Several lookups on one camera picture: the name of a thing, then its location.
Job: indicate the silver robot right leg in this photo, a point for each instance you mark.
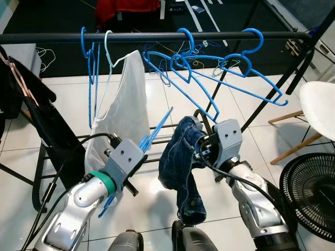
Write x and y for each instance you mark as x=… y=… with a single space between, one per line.
x=196 y=240

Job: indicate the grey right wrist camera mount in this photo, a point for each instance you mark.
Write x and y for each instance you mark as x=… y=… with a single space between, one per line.
x=227 y=138

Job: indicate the white T-shirt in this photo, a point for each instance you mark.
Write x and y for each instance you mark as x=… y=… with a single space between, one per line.
x=128 y=104

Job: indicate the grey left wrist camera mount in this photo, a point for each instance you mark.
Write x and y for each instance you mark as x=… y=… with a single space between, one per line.
x=125 y=157

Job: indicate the black metal stand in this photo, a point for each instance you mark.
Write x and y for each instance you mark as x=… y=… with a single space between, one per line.
x=15 y=173

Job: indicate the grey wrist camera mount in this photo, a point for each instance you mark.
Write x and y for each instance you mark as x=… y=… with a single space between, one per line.
x=227 y=138
x=125 y=157

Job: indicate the red table cloth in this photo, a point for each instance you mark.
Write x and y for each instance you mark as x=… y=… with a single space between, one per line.
x=125 y=8

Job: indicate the wooden pallet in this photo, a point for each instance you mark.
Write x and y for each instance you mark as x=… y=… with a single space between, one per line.
x=293 y=48

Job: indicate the dark blue jeans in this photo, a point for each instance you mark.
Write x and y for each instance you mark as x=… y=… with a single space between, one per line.
x=183 y=167

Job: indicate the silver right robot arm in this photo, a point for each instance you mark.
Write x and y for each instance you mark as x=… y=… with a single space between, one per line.
x=251 y=204

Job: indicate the white drawer cabinet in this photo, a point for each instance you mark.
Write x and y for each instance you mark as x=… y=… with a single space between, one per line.
x=327 y=52

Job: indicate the white plastic chair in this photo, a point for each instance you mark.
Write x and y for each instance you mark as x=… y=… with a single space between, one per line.
x=319 y=104

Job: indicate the black metal clothes rack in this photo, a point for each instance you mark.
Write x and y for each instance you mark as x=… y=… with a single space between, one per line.
x=52 y=37

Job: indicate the pink clothes hanger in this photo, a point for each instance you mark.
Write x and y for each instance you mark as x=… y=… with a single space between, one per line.
x=15 y=73

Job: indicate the black pedestal fan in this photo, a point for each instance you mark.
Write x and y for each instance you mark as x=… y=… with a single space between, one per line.
x=311 y=193

